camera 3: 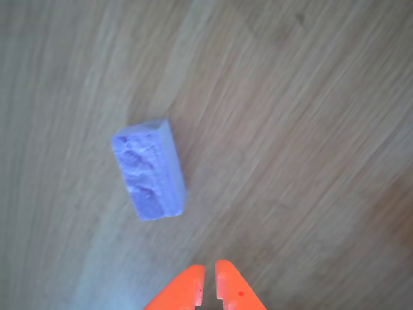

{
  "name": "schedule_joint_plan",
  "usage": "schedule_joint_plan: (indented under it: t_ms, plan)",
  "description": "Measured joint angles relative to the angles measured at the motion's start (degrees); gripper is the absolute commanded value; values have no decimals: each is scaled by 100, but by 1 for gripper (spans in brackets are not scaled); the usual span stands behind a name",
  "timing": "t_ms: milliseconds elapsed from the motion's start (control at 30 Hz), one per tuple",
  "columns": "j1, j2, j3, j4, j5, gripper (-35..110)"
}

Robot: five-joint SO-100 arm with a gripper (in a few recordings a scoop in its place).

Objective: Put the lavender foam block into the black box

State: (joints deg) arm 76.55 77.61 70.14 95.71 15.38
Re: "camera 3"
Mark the purple foam block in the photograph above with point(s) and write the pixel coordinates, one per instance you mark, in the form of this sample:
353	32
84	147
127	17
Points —
148	171

